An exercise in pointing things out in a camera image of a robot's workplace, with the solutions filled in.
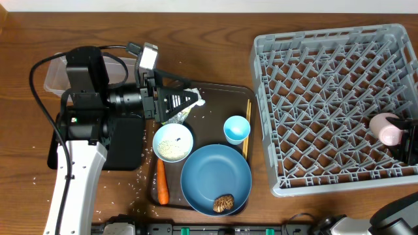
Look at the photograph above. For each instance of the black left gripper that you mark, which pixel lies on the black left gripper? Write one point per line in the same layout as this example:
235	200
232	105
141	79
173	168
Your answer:
155	108

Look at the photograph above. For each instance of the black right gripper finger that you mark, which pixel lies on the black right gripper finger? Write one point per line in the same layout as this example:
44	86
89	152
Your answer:
403	124
404	154

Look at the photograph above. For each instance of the pink cup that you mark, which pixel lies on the pink cup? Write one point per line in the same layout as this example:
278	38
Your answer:
386	132

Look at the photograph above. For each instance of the light blue cup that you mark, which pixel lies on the light blue cup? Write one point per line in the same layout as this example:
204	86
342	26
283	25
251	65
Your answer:
236	129

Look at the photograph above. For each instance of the yellow green foil wrapper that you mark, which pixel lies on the yellow green foil wrapper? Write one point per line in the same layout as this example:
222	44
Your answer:
180	117

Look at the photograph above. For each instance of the white tissue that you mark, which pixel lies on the white tissue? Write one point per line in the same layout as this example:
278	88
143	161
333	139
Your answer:
200	101

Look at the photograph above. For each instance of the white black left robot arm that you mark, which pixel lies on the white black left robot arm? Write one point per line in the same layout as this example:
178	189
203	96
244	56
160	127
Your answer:
79	162

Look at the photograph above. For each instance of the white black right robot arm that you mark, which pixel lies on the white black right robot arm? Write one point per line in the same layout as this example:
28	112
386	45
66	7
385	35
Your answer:
400	216

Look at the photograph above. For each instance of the grey dishwasher rack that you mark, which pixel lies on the grey dishwasher rack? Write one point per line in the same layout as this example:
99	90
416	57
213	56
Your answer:
317	92

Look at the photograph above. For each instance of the light blue rice bowl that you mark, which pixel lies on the light blue rice bowl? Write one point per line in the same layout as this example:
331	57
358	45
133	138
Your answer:
172	142

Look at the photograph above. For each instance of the dark brown tray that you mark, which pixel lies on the dark brown tray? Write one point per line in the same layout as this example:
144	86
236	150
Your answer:
206	125

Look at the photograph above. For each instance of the black bin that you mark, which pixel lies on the black bin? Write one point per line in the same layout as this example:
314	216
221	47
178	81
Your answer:
120	135

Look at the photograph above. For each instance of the orange carrot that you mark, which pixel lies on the orange carrot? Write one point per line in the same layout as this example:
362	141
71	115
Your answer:
162	189

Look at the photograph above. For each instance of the blue plate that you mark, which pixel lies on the blue plate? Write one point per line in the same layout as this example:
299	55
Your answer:
214	171

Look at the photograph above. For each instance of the clear plastic bin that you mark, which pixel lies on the clear plastic bin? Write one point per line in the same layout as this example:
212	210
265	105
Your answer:
60	78

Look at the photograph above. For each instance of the brown shiitake mushroom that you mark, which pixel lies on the brown shiitake mushroom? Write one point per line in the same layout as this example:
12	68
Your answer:
223	203

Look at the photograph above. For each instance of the black rail with green clips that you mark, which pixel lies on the black rail with green clips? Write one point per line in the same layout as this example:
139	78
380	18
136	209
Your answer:
125	224

